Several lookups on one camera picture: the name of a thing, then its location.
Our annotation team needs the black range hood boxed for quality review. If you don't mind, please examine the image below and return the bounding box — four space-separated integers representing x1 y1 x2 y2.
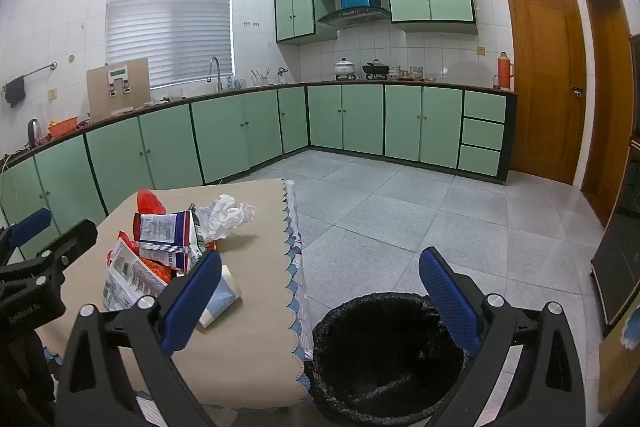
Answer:
317 7 392 29

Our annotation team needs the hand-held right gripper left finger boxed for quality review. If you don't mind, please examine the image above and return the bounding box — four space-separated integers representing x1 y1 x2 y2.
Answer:
55 251 223 427

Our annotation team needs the black glass-door cabinet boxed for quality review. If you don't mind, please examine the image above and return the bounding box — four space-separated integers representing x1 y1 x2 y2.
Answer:
590 34 640 338

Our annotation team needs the white patterned under cloth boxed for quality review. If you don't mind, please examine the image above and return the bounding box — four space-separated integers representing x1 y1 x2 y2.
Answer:
282 179 316 358

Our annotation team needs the black wok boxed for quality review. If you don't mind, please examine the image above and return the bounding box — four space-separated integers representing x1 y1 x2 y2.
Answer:
362 60 391 80

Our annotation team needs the red plastic bag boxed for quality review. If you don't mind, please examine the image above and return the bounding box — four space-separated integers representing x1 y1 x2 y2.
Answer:
136 189 168 216

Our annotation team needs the white grey small box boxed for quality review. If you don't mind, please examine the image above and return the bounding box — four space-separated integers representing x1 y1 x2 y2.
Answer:
102 232 173 313

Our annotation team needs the metal faucet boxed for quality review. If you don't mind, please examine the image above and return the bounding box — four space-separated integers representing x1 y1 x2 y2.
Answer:
207 56 223 92

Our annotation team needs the white paper cup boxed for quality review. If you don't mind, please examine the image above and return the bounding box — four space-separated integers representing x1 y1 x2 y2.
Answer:
196 263 242 331

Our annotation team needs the wooden door with handle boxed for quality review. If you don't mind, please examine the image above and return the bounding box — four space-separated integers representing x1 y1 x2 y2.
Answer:
503 0 588 186

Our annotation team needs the plain wooden door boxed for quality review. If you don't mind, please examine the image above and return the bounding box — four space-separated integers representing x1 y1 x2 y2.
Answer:
580 0 636 228

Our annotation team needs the orange foam net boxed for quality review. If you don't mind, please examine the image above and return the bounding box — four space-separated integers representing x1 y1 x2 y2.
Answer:
137 254 176 290

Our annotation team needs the dark towel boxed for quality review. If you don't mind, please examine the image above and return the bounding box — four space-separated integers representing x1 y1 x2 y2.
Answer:
4 76 27 108

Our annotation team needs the green base cabinet run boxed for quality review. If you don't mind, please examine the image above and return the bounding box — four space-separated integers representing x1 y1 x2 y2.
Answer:
0 84 518 258

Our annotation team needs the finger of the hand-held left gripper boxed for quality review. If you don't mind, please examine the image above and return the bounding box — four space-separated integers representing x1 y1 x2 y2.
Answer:
0 208 53 258
0 220 98 290

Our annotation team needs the green drawer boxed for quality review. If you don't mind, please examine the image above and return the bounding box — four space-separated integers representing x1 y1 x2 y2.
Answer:
458 145 502 176
462 91 507 124
461 119 505 151

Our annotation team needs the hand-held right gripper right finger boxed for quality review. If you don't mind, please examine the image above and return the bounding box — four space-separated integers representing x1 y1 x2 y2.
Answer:
419 247 586 427

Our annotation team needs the black bag-lined trash bin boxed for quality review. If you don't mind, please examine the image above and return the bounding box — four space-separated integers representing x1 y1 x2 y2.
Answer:
304 291 481 426

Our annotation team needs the wooden board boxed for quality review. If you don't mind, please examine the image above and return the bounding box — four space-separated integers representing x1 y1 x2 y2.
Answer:
86 58 152 118

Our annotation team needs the metal towel rail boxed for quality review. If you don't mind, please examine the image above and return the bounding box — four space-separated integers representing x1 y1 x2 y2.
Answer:
2 62 57 90

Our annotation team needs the white paper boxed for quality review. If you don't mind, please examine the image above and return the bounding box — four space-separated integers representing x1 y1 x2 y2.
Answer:
195 194 257 243

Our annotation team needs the cardboard box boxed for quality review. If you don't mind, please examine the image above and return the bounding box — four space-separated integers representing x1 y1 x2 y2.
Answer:
597 307 640 413

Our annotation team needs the red printed packet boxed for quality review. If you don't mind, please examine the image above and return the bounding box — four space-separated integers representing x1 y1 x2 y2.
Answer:
132 209 207 274

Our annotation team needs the white clip device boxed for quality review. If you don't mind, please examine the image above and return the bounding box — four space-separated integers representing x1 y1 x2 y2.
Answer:
106 66 132 96

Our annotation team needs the orange basin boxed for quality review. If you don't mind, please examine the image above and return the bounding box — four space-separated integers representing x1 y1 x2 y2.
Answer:
47 117 81 138

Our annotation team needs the orange thermos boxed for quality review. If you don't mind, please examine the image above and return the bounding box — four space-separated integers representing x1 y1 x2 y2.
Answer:
495 51 513 90

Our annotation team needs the white window blind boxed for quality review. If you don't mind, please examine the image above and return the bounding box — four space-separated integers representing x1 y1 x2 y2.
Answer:
105 0 234 88

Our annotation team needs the blue cloth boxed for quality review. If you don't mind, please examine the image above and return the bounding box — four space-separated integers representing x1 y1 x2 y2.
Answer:
621 321 640 350

